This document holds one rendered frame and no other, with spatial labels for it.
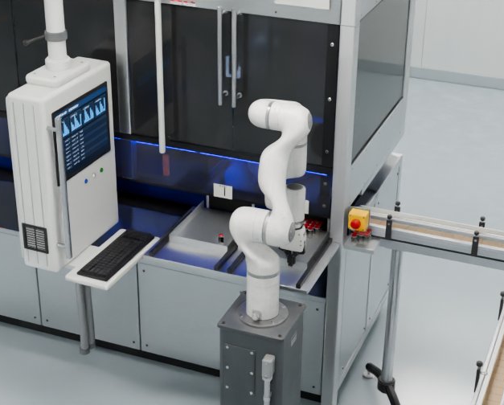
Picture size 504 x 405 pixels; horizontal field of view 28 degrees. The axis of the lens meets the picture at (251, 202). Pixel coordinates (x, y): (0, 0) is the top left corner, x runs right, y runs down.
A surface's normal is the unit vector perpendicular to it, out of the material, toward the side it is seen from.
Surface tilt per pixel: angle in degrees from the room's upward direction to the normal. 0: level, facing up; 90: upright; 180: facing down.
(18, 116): 90
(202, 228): 0
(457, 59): 90
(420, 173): 0
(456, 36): 90
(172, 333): 90
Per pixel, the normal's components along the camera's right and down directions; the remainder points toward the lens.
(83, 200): 0.91, 0.19
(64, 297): -0.37, 0.41
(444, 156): 0.01, -0.89
